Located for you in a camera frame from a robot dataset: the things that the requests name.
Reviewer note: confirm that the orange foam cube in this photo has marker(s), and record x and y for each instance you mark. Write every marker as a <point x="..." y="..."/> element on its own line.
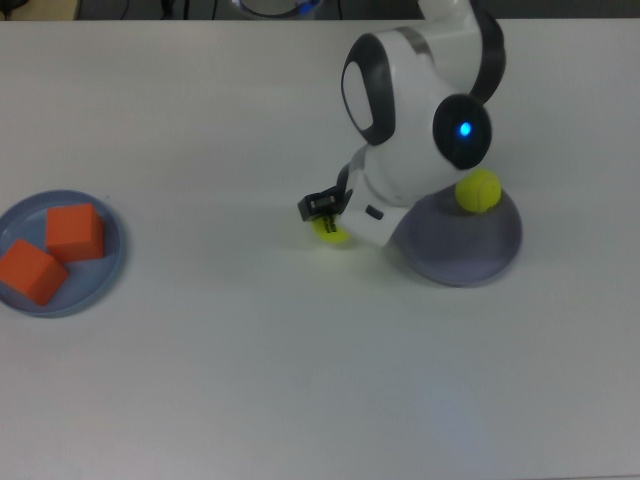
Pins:
<point x="75" y="232"/>
<point x="32" y="272"/>

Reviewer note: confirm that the plain yellow tennis ball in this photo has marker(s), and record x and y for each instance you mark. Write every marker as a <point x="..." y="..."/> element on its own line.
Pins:
<point x="477" y="192"/>

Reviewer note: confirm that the blue plate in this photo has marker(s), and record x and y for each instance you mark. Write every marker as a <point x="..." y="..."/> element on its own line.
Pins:
<point x="85" y="285"/>

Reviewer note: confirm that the yellow tennis ball black print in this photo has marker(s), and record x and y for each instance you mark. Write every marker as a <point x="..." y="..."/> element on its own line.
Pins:
<point x="334" y="238"/>

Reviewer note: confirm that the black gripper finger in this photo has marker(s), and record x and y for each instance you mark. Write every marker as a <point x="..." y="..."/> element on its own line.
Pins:
<point x="320" y="204"/>

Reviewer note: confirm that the purple plate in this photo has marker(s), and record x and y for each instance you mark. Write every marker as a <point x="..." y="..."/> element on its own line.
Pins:
<point x="460" y="250"/>

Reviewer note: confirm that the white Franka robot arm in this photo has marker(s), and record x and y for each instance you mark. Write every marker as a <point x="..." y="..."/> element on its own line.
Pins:
<point x="415" y="125"/>

